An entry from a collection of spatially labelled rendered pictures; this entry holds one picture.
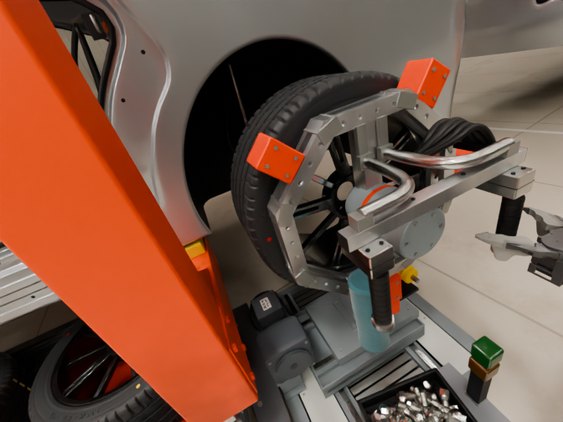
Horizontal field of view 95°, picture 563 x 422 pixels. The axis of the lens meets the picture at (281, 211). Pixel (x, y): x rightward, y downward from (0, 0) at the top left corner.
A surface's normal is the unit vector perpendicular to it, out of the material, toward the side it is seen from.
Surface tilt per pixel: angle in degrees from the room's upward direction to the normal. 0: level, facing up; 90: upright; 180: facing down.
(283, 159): 90
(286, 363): 90
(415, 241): 90
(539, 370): 0
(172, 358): 90
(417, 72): 55
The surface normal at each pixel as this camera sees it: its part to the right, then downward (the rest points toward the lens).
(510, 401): -0.26, -0.83
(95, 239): 0.37, 0.39
